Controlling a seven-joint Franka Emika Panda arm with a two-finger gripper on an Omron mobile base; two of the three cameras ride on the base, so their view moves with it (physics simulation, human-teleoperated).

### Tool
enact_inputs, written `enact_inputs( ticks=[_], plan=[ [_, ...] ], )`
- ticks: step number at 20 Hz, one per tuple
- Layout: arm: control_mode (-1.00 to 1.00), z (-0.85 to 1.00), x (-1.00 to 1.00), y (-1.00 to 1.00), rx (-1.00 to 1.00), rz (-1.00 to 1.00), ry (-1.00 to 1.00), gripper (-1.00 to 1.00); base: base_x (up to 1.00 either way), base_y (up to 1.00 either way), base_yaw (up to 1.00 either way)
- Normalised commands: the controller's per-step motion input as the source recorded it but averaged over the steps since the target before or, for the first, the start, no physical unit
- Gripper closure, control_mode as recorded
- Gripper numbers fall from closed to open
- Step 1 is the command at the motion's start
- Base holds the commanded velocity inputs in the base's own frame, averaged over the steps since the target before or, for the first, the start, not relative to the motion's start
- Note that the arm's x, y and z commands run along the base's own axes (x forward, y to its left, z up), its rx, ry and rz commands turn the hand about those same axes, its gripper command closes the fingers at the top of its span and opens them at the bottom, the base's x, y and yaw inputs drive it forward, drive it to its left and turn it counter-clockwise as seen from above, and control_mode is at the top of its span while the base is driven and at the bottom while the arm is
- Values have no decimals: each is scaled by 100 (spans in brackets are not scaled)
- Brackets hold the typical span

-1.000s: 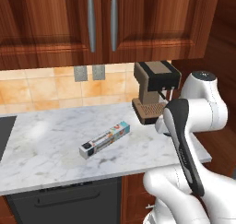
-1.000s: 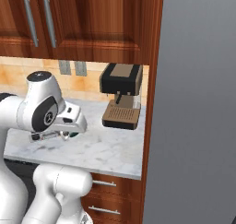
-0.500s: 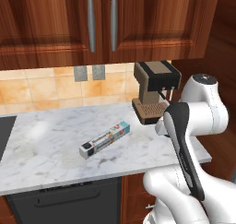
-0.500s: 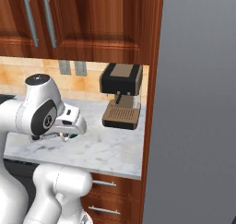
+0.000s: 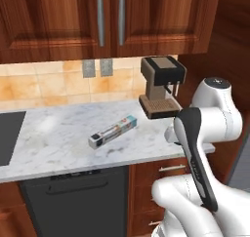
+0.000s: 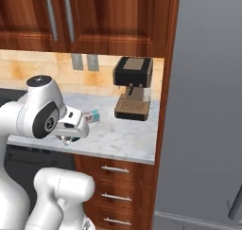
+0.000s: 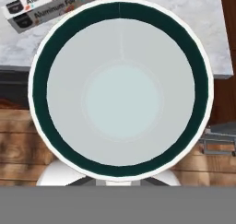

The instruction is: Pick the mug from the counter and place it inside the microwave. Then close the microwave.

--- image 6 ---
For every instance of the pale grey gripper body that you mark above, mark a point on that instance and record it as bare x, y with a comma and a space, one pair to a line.
74, 130

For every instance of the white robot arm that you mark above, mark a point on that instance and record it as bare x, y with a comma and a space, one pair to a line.
38, 114

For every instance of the dark green mug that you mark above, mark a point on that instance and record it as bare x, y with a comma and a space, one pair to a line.
76, 139

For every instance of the white red teal small box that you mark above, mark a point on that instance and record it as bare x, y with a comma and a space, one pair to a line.
93, 116

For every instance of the dark dishwasher front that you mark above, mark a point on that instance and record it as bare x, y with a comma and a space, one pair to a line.
41, 162

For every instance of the wooden drawer front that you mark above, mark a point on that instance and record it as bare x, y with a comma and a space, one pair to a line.
116, 172
118, 199
118, 221

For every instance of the black hob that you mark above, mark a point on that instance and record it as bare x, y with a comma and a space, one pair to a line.
11, 96

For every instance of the black and tan coffee machine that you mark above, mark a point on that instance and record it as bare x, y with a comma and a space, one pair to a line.
134, 85

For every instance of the wooden cupboard door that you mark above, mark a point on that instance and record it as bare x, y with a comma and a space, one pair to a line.
25, 16
113, 19

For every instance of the grey fridge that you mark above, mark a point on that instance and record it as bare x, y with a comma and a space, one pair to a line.
201, 107

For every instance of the grey wall socket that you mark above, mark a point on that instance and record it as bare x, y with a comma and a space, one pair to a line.
93, 62
77, 61

